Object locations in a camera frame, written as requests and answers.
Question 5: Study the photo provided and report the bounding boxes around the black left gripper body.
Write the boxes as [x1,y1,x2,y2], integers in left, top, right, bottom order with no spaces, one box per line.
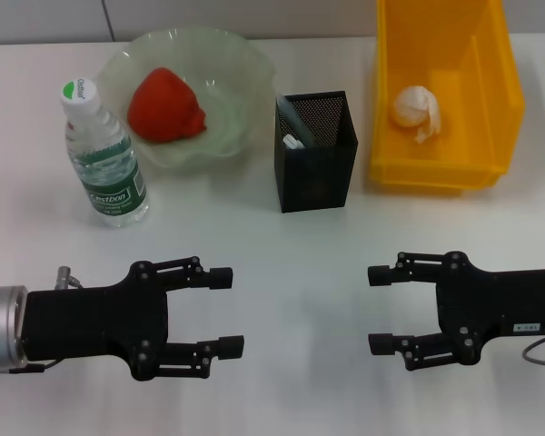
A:
[22,260,172,382]

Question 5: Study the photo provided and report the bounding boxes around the white paper ball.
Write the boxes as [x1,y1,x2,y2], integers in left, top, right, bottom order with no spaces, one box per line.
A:
[391,84,442,145]

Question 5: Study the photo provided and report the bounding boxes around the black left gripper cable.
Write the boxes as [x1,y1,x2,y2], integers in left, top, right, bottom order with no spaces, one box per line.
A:
[6,359,61,376]

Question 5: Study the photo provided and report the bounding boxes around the black mesh pen holder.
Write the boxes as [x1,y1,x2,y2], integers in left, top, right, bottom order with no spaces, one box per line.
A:
[272,89,360,214]

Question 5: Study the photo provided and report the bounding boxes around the grey marker pen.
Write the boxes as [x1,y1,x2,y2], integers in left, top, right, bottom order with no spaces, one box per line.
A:
[276,95,322,149]

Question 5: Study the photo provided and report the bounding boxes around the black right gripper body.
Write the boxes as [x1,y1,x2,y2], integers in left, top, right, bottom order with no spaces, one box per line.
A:
[434,250,545,367]

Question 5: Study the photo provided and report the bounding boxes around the clear green-label water bottle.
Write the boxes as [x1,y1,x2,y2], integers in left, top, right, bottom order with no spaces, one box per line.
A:
[59,77,150,229]

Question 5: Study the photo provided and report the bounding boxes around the yellow plastic bin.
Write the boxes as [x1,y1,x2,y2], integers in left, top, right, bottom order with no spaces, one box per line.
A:
[368,0,526,197]

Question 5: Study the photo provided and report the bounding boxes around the pale green glass fruit plate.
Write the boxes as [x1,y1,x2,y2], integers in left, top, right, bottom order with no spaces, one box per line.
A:
[94,27,278,173]

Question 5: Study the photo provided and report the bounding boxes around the red plush fruit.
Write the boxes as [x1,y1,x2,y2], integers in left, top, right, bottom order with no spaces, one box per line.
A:
[126,66,209,144]

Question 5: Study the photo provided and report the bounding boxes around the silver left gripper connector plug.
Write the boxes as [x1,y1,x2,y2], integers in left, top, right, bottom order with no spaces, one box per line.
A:
[55,265,87,291]

